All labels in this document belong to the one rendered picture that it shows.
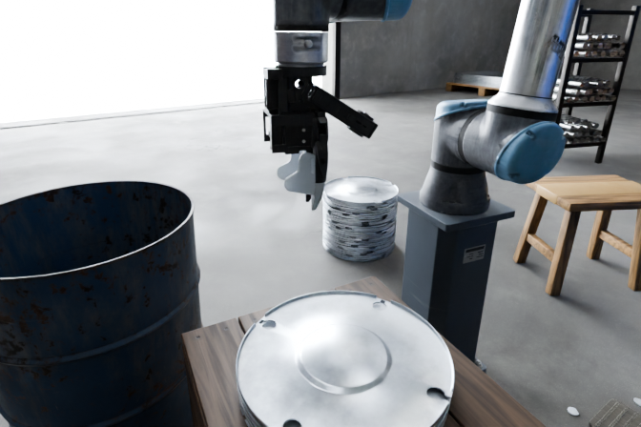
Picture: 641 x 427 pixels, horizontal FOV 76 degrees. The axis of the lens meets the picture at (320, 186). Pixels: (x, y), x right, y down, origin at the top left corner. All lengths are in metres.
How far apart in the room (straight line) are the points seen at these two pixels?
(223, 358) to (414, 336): 0.29
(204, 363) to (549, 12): 0.76
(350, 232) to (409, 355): 0.97
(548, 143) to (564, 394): 0.67
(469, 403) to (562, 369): 0.69
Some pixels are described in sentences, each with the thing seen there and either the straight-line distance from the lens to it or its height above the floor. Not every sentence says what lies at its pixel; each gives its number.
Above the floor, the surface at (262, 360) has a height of 0.39.
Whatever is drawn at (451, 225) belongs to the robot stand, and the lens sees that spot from 0.87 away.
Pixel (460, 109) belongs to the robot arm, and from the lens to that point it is 0.87.
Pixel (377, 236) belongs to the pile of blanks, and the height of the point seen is 0.10.
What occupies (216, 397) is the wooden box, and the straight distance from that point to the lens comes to 0.64.
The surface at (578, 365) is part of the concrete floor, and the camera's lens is 1.35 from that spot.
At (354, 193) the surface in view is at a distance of 1.56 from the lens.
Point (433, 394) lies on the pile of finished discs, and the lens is 0.60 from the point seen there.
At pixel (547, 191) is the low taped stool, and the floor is 0.33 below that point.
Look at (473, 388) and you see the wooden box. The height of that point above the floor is 0.35.
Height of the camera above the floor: 0.81
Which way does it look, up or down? 21 degrees down
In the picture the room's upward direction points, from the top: straight up
